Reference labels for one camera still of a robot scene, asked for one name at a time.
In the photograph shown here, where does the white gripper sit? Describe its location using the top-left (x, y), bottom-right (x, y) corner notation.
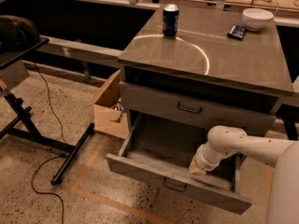
top-left (189, 144), bottom-right (231, 175)

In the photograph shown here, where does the grey drawer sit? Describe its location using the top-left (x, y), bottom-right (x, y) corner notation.
top-left (120, 81), bottom-right (276, 136)
top-left (107, 113), bottom-right (252, 215)

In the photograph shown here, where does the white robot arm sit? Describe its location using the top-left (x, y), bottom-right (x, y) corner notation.
top-left (189, 126), bottom-right (299, 224)

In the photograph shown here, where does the grey top drawer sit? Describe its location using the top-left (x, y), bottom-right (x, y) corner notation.
top-left (120, 81), bottom-right (276, 136)

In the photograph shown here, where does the grey drawer cabinet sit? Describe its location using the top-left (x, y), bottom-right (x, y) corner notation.
top-left (117, 4), bottom-right (295, 142)

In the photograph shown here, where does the cardboard box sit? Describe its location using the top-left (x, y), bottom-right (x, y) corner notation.
top-left (86, 70), bottom-right (129, 139)

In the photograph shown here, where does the dark blue snack packet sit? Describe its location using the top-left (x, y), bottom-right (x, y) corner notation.
top-left (227, 24), bottom-right (247, 40)

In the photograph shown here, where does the blue soda can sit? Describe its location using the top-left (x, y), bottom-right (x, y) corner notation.
top-left (163, 4), bottom-right (179, 37)

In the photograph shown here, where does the white bowl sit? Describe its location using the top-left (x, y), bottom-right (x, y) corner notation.
top-left (242, 8), bottom-right (274, 31)

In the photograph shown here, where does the black metal stand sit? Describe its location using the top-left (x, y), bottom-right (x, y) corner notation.
top-left (0, 37), bottom-right (94, 186)

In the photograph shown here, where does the dark bag on stand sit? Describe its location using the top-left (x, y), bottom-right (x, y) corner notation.
top-left (0, 15), bottom-right (40, 52)

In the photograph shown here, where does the black floor cable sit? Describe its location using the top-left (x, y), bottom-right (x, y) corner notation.
top-left (31, 63), bottom-right (67, 224)

